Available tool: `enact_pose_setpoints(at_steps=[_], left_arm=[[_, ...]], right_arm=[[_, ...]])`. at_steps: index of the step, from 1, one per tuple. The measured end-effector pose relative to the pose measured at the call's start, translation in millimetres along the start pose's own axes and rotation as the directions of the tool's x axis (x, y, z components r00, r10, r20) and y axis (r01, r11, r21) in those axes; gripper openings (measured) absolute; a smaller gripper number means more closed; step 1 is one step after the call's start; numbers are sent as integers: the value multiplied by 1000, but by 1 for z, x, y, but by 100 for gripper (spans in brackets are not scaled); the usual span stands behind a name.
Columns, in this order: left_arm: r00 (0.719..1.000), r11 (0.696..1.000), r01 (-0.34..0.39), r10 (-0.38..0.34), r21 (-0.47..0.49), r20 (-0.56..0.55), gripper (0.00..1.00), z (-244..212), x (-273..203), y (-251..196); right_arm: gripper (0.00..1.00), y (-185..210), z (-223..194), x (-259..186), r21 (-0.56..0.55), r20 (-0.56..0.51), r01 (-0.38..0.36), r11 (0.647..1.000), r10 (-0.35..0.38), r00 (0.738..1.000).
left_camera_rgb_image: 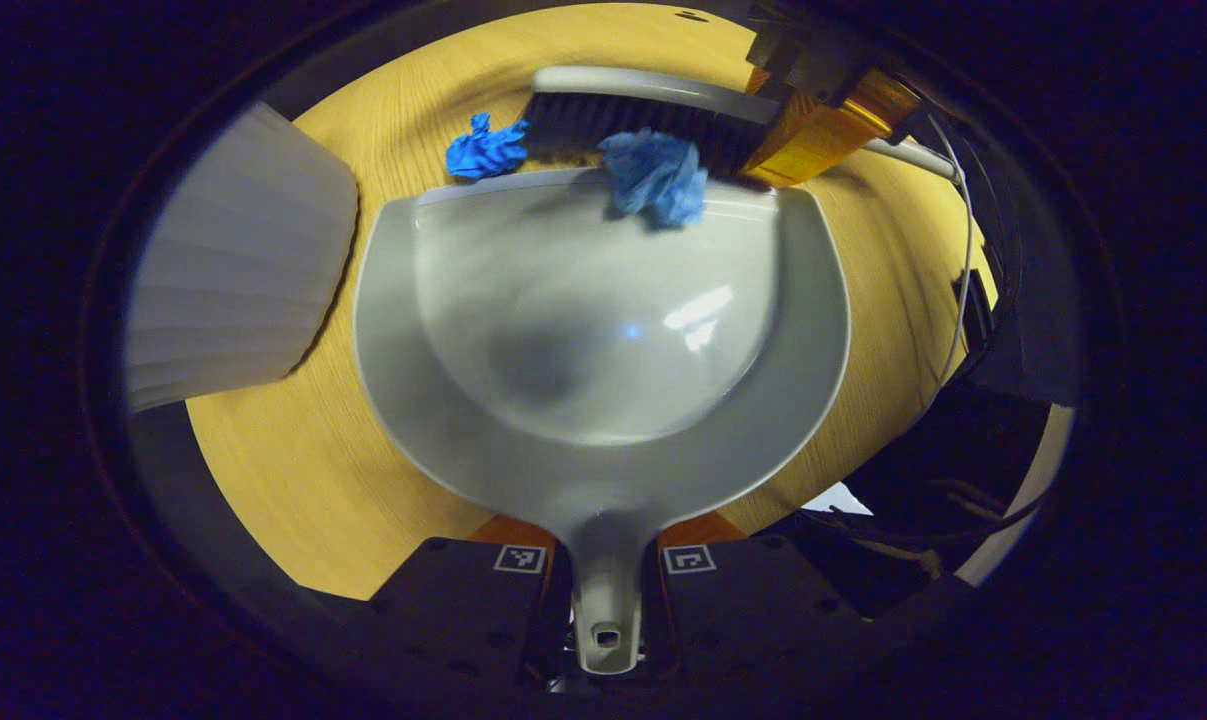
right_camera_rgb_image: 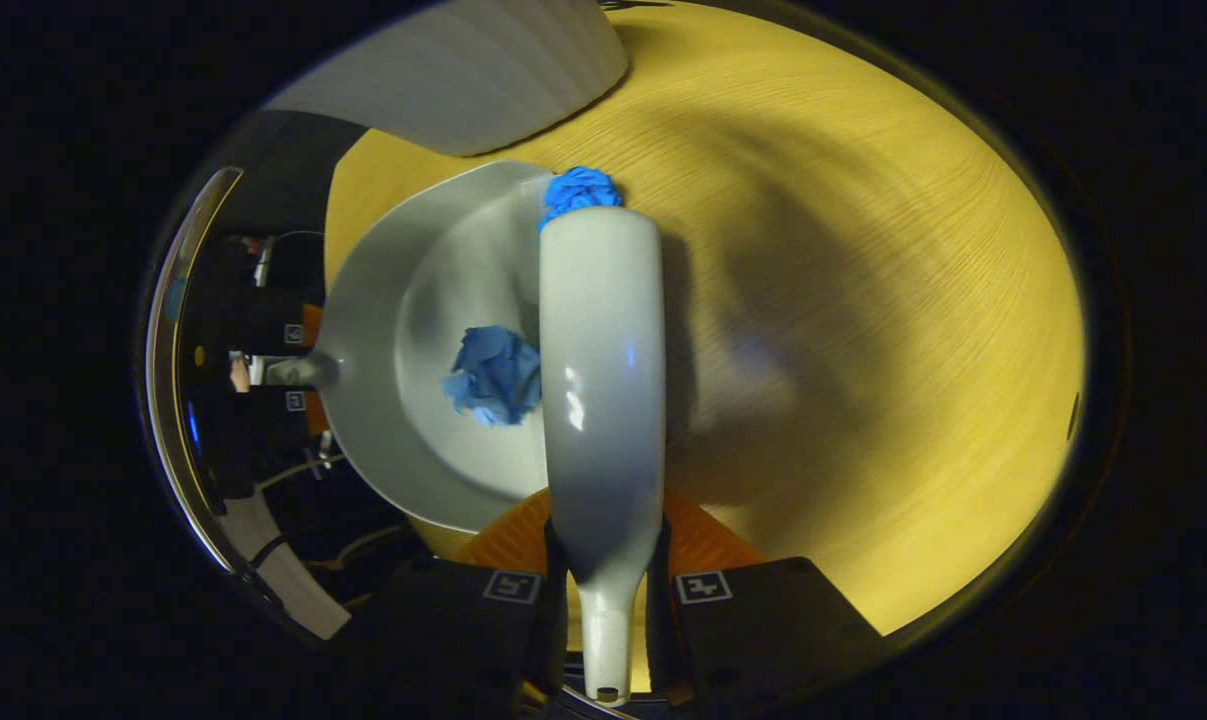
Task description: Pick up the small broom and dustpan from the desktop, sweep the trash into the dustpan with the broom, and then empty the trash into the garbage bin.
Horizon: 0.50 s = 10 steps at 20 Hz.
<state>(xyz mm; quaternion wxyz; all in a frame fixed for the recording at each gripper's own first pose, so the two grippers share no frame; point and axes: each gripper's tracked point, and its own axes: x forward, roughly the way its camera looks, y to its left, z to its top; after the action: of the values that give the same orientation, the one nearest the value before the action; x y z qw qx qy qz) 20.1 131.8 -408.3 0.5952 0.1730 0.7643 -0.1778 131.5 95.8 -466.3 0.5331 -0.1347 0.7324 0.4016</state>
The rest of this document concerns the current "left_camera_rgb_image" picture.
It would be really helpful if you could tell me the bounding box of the white garbage bin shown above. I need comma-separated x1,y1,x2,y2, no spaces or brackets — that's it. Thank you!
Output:
126,100,362,414

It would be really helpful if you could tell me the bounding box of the black desk edge clamp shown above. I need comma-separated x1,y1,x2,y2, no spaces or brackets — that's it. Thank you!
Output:
951,268,996,353

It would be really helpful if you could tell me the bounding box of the thin white cable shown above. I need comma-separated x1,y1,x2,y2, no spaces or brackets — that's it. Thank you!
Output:
921,112,976,393

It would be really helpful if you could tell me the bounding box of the dark blue paper scrap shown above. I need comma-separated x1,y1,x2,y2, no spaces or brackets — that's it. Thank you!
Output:
446,112,532,182

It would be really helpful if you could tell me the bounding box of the small grey broom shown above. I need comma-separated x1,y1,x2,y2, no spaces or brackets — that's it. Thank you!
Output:
521,65,964,187

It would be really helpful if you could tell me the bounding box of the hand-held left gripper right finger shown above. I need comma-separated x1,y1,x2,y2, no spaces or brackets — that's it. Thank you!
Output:
646,512,869,693

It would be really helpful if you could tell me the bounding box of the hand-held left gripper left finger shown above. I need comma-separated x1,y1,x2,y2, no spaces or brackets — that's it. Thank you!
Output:
368,515,572,693

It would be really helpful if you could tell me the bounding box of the light blue paper scrap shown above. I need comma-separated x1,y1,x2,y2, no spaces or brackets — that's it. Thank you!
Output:
599,128,711,230

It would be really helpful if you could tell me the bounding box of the grey plastic dustpan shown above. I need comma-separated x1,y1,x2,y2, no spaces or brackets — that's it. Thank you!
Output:
353,165,852,676

